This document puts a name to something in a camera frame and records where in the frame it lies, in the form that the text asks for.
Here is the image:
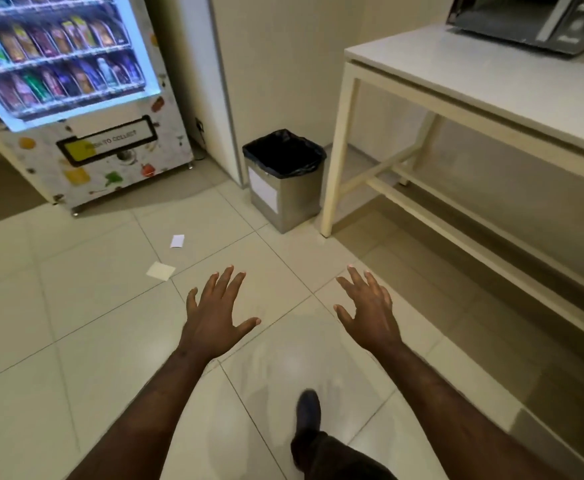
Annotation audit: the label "person's left hand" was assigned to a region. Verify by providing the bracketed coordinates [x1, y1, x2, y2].
[177, 265, 263, 365]

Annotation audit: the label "person's right hand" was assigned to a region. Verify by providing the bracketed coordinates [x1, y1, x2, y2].
[332, 265, 404, 355]

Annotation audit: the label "cream paper sheet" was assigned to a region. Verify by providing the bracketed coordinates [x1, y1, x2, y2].
[145, 261, 177, 282]

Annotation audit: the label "recycling bin with black bag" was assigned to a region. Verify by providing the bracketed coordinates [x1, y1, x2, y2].
[245, 159, 325, 235]

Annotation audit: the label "person's right forearm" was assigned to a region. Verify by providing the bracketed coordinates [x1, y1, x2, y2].
[371, 339, 568, 480]

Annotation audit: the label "person's left forearm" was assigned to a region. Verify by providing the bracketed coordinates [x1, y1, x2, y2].
[67, 344, 221, 480]

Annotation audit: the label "person's right shoe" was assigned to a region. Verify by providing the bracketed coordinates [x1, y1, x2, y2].
[295, 389, 322, 435]

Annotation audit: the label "person's black trousers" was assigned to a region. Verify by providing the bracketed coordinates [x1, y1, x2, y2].
[290, 428, 398, 480]

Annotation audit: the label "white paper sign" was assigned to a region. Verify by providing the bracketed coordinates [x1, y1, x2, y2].
[248, 167, 279, 215]

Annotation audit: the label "decorated vending machine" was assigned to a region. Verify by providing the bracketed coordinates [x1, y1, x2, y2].
[0, 0, 195, 215]

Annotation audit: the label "white partition panel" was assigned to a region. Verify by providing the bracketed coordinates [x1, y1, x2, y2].
[144, 0, 248, 188]

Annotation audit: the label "white wooden table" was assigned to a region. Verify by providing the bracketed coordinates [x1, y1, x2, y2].
[319, 23, 584, 351]

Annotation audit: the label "rows of colourful snack packets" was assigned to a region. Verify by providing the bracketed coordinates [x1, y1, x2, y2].
[0, 0, 145, 113]

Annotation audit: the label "silver microwave oven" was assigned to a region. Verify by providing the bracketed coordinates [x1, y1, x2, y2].
[446, 0, 584, 57]

